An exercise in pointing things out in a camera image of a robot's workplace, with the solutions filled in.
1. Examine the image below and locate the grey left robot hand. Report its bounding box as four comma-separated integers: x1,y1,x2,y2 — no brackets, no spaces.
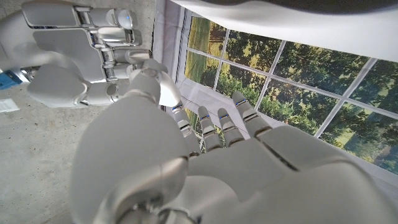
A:
70,67,398,224

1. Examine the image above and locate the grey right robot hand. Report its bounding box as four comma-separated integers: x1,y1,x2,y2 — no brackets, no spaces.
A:
0,0,169,110

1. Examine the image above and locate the white Vision Pro box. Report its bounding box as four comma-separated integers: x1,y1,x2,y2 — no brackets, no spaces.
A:
169,0,398,63

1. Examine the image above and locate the printed window backdrop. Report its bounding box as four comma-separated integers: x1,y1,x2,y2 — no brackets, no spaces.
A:
152,0,398,200

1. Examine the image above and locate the white paper sheet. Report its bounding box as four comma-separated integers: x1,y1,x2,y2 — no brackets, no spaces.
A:
0,98,21,114

